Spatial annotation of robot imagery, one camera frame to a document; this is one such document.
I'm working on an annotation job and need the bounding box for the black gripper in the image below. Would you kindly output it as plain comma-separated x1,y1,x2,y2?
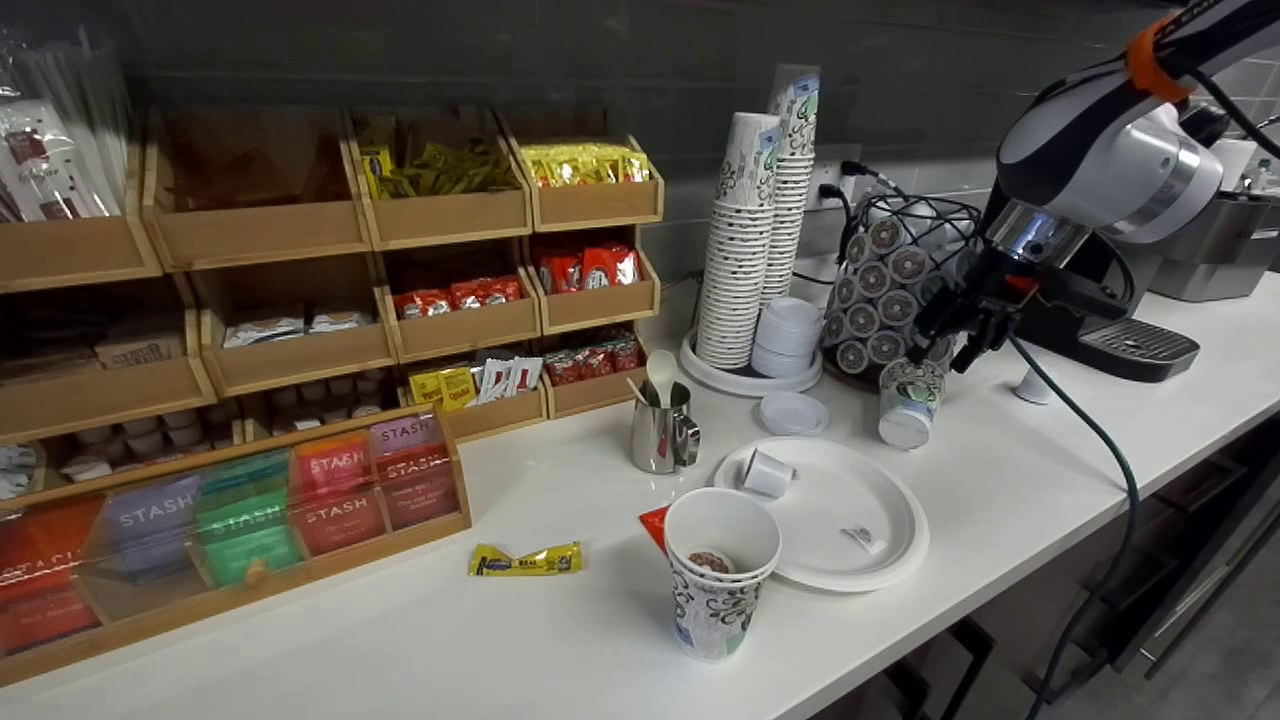
891,251,1061,398

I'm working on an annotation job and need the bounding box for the flat white cup lid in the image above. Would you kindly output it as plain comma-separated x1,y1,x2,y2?
751,387,835,438

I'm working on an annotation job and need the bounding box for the black Keurig coffee machine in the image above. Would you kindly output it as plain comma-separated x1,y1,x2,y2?
1022,254,1203,387

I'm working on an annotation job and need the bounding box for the white round plate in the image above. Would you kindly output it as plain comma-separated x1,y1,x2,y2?
705,436,932,601

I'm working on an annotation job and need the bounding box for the small white creamer cup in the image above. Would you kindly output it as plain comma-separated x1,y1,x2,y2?
733,442,799,504

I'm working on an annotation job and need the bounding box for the stainless steel stirrer cup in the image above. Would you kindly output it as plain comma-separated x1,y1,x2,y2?
623,377,705,479

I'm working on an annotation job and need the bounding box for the small white pod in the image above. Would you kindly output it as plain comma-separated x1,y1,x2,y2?
1010,366,1061,407

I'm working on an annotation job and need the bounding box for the stack of white lids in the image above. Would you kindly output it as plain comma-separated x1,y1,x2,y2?
750,293,828,384

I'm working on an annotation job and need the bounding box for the stack of paper cups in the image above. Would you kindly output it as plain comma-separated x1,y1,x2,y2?
694,106,785,377
763,58,826,313

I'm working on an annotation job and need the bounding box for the white round tray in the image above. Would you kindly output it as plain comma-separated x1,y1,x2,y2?
676,332,828,404

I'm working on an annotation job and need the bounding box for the red packet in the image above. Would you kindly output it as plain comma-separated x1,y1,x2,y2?
638,504,676,557

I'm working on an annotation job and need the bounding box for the red packets pile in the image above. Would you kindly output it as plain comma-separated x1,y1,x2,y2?
393,271,527,322
535,241,646,296

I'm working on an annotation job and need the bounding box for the bright yellow packets pile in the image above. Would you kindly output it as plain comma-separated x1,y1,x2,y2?
518,135,656,193

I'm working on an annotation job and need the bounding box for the yellow candy wrapper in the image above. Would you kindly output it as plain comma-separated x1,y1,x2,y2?
466,535,587,579

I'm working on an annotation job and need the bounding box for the dark yellow packets pile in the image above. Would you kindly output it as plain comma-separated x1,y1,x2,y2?
355,129,527,205

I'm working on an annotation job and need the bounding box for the white packets pile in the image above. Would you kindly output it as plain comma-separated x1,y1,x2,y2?
220,308,374,353

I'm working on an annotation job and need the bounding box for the wooden shelf organizer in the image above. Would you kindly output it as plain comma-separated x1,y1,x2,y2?
0,97,668,511

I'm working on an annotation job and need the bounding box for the snack box tray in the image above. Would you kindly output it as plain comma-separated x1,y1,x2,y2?
0,407,475,693

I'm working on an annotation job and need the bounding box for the clear bag of straws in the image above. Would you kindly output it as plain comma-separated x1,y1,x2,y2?
0,21,139,228

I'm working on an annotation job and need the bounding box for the wire coffee pod carousel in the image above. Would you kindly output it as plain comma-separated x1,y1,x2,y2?
817,177,994,398

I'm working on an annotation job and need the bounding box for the teal cable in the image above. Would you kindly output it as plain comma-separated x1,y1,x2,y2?
1002,329,1145,720

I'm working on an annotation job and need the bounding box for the orange cable strap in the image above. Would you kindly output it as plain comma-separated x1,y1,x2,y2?
1120,8,1193,112

